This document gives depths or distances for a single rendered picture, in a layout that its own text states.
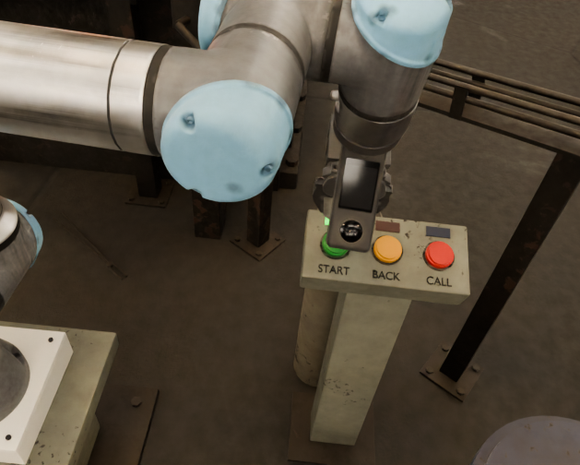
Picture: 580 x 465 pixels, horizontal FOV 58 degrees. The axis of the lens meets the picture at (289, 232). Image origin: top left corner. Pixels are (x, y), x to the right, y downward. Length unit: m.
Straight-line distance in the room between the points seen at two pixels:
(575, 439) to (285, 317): 0.77
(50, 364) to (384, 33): 0.75
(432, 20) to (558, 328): 1.30
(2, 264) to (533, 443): 0.80
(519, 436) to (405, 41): 0.62
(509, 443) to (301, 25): 0.65
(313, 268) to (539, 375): 0.89
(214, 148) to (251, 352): 1.06
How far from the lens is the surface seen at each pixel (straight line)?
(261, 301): 1.43
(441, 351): 1.43
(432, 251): 0.77
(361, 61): 0.43
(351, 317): 0.83
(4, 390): 0.91
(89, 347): 1.03
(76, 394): 0.99
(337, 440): 1.22
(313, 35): 0.43
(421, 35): 0.41
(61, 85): 0.36
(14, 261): 0.86
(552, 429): 0.90
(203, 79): 0.33
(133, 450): 1.23
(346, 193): 0.54
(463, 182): 1.97
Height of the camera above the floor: 1.14
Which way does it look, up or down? 45 degrees down
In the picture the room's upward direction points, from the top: 6 degrees clockwise
